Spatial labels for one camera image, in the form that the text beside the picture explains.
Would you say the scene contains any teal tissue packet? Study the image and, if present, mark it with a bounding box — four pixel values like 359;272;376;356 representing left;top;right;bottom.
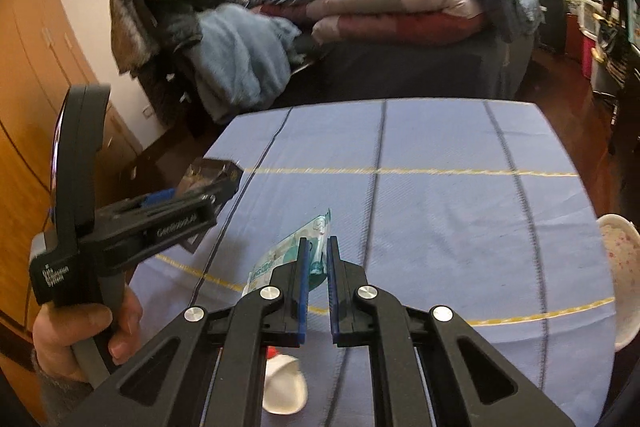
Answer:
242;209;332;296

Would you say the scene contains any dark foil wrapper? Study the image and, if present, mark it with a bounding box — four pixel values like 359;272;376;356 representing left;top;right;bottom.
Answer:
175;157;244;254

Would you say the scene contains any grey knit sleeve forearm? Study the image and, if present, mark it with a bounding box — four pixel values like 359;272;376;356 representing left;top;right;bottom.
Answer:
32;351;93;426

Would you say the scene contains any pink dotted trash bin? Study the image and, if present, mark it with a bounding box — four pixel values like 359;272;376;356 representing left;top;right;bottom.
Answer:
597;213;640;352

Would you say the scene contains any left hand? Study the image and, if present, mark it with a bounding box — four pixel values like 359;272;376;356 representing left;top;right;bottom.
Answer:
32;286;143;383

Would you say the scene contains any white paper cup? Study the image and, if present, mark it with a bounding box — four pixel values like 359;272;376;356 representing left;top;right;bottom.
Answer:
262;347;308;415

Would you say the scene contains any light blue fleece blanket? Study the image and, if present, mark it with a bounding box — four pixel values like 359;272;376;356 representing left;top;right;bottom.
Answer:
184;3;303;124

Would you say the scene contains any blue checked tablecloth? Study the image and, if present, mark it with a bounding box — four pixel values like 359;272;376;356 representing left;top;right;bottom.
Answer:
131;98;615;426

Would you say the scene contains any wooden wardrobe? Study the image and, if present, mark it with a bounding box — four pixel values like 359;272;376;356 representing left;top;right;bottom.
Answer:
0;0;147;423

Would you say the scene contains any pink and red comforter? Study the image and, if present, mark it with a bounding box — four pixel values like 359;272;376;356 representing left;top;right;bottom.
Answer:
253;0;487;46

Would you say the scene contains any black suitcase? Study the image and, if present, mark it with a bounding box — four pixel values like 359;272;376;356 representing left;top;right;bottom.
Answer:
538;0;566;54

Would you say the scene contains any dark wooden dresser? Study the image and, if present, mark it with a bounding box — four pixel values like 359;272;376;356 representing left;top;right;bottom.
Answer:
608;46;639;225

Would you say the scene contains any bed with dark frame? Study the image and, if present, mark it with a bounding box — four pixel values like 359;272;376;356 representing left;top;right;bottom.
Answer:
274;24;538;107

